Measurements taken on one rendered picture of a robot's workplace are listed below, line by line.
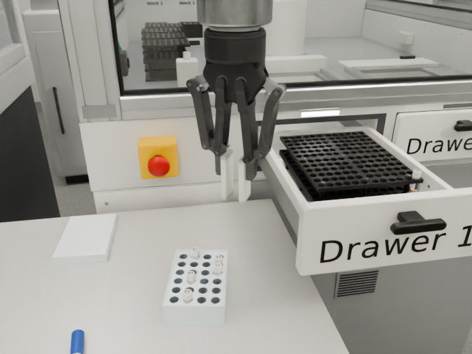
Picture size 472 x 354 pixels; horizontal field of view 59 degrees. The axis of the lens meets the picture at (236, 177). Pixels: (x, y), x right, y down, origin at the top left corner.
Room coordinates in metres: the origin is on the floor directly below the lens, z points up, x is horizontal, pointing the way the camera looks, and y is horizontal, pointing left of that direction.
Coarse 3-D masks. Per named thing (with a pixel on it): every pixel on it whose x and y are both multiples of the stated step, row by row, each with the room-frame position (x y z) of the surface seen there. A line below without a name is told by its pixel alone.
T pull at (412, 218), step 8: (400, 216) 0.47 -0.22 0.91; (408, 216) 0.46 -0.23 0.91; (416, 216) 0.46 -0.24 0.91; (392, 224) 0.44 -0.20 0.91; (400, 224) 0.44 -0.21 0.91; (408, 224) 0.44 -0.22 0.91; (416, 224) 0.44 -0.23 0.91; (424, 224) 0.44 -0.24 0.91; (432, 224) 0.44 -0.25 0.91; (440, 224) 0.45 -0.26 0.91; (400, 232) 0.44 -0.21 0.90; (408, 232) 0.44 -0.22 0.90; (416, 232) 0.44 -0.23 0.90
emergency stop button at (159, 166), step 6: (156, 156) 0.69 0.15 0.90; (150, 162) 0.68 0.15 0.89; (156, 162) 0.68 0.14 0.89; (162, 162) 0.68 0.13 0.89; (168, 162) 0.69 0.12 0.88; (150, 168) 0.68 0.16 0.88; (156, 168) 0.68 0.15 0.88; (162, 168) 0.68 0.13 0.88; (168, 168) 0.69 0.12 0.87; (156, 174) 0.68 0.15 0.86; (162, 174) 0.68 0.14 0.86
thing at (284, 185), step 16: (336, 128) 0.84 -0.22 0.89; (352, 128) 0.84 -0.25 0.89; (368, 128) 0.84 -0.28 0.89; (272, 144) 0.81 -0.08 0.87; (384, 144) 0.76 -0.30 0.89; (272, 160) 0.68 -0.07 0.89; (400, 160) 0.70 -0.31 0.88; (272, 176) 0.67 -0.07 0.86; (288, 176) 0.61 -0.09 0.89; (432, 176) 0.61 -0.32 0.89; (288, 192) 0.58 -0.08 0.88; (304, 192) 0.66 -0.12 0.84; (288, 208) 0.57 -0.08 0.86
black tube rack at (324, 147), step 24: (288, 144) 0.74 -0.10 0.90; (312, 144) 0.75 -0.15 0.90; (336, 144) 0.74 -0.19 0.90; (360, 144) 0.74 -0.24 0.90; (288, 168) 0.76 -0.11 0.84; (312, 168) 0.63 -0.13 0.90; (336, 168) 0.63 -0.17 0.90; (360, 168) 0.63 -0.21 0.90; (384, 168) 0.63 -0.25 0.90; (408, 168) 0.63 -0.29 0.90; (312, 192) 0.60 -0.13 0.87; (336, 192) 0.60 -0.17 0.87; (360, 192) 0.60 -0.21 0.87; (384, 192) 0.60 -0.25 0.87; (408, 192) 0.60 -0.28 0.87
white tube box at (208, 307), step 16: (176, 256) 0.53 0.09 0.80; (208, 256) 0.53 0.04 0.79; (224, 256) 0.53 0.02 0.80; (176, 272) 0.49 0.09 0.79; (208, 272) 0.49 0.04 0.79; (224, 272) 0.49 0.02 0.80; (176, 288) 0.46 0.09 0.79; (192, 288) 0.46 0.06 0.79; (208, 288) 0.45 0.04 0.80; (224, 288) 0.45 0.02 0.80; (176, 304) 0.42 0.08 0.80; (192, 304) 0.42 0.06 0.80; (208, 304) 0.42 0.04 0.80; (224, 304) 0.42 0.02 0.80; (176, 320) 0.42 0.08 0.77; (192, 320) 0.42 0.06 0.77; (208, 320) 0.42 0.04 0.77; (224, 320) 0.42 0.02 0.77
